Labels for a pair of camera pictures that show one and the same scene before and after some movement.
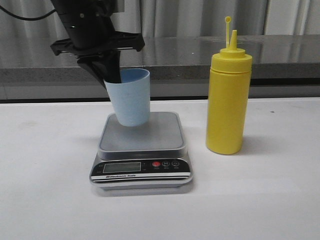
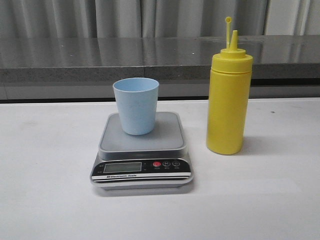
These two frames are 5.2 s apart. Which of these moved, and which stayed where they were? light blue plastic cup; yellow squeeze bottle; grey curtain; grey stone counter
Moved: light blue plastic cup
Stayed: grey curtain; grey stone counter; yellow squeeze bottle
